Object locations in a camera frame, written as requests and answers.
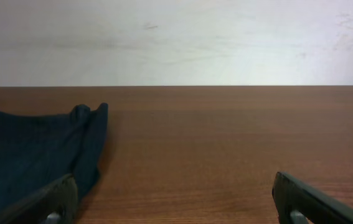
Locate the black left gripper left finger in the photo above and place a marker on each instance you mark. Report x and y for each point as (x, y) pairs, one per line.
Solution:
(54, 203)

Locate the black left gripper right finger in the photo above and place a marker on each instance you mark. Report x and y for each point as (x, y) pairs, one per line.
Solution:
(297, 202)

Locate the folded navy blue garment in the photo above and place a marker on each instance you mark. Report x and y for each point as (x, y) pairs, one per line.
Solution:
(36, 150)

